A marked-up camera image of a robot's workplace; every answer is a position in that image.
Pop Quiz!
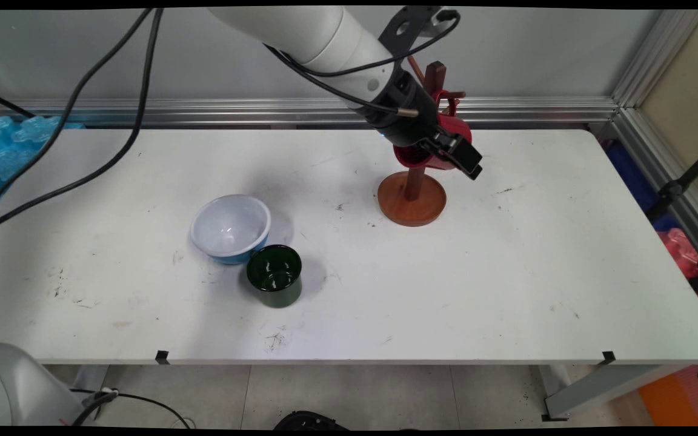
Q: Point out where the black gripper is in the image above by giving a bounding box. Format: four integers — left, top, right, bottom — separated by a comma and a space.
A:
358, 67, 483, 180

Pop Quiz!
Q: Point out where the red mug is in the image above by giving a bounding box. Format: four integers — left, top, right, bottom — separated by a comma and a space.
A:
393, 90, 474, 172

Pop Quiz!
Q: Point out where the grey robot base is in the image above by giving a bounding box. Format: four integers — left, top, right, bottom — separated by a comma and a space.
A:
0, 342, 83, 428

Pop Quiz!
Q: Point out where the brown wooden mug tree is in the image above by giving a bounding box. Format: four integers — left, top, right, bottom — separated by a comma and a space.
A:
377, 56, 467, 228

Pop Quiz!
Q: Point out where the blue container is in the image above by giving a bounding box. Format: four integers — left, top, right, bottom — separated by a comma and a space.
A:
605, 142, 677, 232

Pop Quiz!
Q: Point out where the dark green mug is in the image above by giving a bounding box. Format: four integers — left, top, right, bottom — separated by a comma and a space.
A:
246, 244, 303, 309

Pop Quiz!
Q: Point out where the white and blue bowl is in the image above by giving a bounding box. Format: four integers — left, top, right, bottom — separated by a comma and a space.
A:
190, 194, 272, 265

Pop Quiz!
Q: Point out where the black tripod stand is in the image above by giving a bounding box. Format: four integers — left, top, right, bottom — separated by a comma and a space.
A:
646, 139, 698, 222

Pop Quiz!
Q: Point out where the red plastic bag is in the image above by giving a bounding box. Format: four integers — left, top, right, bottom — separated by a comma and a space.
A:
658, 227, 698, 328

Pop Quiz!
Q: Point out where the grey table leg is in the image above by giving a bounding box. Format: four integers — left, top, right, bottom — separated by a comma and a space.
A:
537, 363, 689, 421

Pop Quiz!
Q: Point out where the black object on floor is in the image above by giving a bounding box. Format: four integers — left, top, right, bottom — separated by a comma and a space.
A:
273, 411, 350, 432

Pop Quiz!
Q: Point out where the orange box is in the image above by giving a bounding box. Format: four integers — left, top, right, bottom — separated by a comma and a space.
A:
638, 372, 698, 428

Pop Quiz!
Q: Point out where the blue bubble wrap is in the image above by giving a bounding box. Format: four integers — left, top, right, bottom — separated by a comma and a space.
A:
0, 115, 86, 210

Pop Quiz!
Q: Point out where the black camera cable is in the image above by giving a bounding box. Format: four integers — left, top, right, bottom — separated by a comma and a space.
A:
276, 12, 462, 78

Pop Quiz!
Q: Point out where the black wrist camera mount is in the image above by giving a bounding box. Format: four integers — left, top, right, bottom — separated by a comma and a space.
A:
378, 6, 462, 56

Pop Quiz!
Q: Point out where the aluminium frame post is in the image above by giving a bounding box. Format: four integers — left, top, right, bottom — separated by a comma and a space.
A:
613, 9, 698, 279

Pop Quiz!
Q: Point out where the aluminium frame rail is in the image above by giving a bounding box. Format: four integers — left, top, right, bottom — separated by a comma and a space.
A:
0, 97, 619, 129

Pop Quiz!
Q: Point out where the thick black hanging cable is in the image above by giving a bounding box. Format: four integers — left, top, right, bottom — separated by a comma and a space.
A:
0, 9, 165, 238

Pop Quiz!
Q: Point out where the thin black hanging cable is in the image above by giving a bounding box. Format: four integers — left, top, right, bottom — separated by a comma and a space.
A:
0, 9, 155, 213

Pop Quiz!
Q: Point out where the black floor cable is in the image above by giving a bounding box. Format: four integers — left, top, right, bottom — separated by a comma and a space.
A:
70, 388, 195, 429

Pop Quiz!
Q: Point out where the black cable along wall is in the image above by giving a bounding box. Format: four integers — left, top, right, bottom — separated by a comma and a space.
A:
0, 88, 36, 119

